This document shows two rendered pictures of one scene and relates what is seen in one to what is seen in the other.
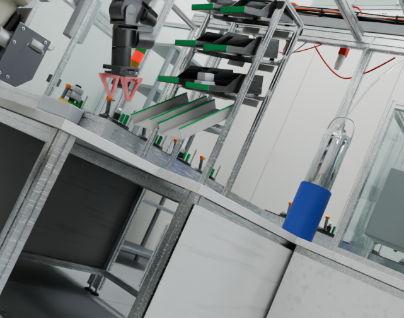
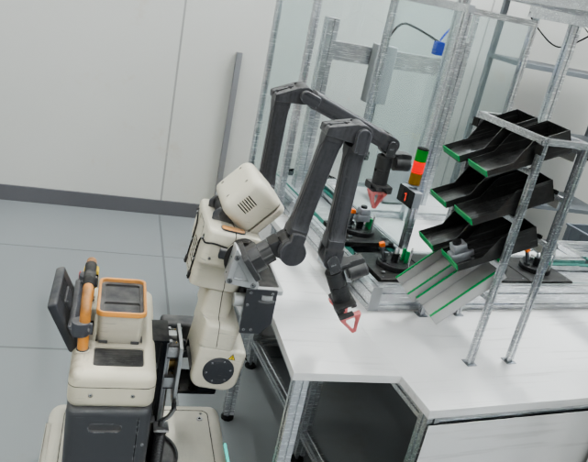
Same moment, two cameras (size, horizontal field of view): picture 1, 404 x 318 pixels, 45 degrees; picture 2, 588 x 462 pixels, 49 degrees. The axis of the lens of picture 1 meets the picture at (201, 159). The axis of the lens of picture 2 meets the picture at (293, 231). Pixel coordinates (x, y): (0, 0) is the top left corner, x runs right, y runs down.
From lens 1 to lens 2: 1.25 m
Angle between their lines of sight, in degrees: 38
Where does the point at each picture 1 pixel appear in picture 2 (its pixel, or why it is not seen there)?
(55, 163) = (298, 399)
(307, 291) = not seen: outside the picture
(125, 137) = (398, 292)
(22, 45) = (254, 303)
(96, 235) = not seen: hidden behind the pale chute
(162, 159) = not seen: hidden behind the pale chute
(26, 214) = (285, 438)
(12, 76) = (254, 327)
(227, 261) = (495, 450)
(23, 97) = (313, 231)
